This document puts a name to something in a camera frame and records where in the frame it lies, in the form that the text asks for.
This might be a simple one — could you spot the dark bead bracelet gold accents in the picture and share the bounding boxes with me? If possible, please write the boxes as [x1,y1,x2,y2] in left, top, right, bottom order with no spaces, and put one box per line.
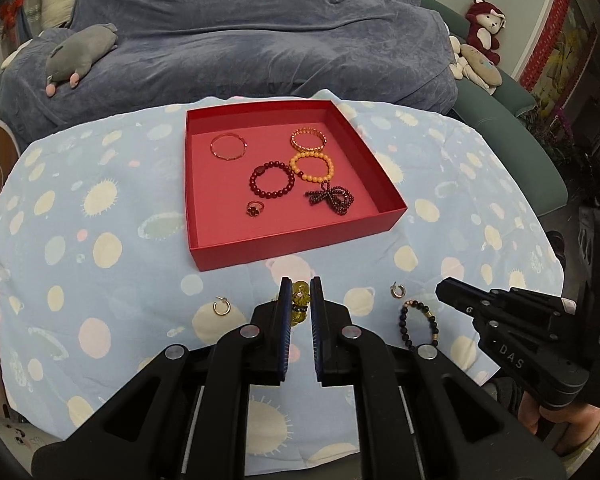
[399,299,441,349]

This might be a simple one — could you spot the red framed flower picture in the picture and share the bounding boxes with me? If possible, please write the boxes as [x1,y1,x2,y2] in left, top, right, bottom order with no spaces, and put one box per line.
[512,0,600,126]

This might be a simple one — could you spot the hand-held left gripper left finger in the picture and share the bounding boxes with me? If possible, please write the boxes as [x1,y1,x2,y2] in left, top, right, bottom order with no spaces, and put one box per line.
[31,276,295,480]

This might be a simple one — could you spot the yellow green bead bracelet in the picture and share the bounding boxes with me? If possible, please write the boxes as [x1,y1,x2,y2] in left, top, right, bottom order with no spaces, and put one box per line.
[290,281,312,329]

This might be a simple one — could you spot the grey mouse plush toy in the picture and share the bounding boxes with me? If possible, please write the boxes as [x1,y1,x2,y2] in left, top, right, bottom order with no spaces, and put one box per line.
[45,23,119,97]

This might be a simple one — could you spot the orange bead bracelet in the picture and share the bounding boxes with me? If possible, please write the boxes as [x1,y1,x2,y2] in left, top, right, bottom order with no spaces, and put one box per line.
[289,152,334,184]

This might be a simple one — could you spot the wide gold woven bangle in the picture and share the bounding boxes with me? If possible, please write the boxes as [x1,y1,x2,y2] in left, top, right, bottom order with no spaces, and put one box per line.
[290,127,327,152]

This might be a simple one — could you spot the light blue planet print cloth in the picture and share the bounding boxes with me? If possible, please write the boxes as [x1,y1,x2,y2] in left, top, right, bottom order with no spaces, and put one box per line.
[0,89,566,478]

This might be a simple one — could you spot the dark red bead bracelet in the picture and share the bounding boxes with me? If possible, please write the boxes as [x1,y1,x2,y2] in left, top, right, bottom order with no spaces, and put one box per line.
[249,159,296,201]

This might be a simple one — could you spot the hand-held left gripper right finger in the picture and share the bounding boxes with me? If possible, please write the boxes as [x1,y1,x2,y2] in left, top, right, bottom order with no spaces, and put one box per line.
[310,276,567,480]

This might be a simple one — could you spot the red ribbon bow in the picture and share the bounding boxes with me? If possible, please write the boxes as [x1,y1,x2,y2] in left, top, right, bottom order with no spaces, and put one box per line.
[0,0,23,26]

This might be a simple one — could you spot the white plush toy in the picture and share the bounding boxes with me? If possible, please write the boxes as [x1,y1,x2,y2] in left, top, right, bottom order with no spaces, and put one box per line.
[449,35,496,96]

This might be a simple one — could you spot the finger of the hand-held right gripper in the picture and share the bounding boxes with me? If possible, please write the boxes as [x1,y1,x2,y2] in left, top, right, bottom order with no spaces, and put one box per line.
[487,287,578,317]
[436,278,518,319]

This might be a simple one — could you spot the garnet small bead bracelet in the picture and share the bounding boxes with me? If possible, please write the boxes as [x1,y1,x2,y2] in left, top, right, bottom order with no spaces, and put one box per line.
[304,184,354,216]

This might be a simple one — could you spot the person's right hand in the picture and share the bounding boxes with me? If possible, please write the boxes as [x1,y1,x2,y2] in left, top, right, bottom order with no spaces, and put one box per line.
[519,392,600,456]

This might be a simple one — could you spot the green sofa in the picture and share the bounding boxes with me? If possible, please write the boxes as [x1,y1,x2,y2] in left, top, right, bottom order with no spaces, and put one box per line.
[415,0,568,216]

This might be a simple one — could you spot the thin gold bangle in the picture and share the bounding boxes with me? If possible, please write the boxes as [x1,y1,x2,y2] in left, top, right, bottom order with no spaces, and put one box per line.
[210,132,246,162]

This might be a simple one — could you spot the grey blue blanket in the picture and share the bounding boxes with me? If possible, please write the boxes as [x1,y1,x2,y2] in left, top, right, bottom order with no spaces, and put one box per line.
[0,0,458,141]

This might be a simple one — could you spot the red cardboard box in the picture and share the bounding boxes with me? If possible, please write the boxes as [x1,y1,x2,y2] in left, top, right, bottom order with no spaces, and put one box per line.
[184,100,409,272]

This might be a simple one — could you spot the red monkey plush toy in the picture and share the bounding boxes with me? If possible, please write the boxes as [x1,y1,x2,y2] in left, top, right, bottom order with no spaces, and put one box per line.
[465,0,506,66]

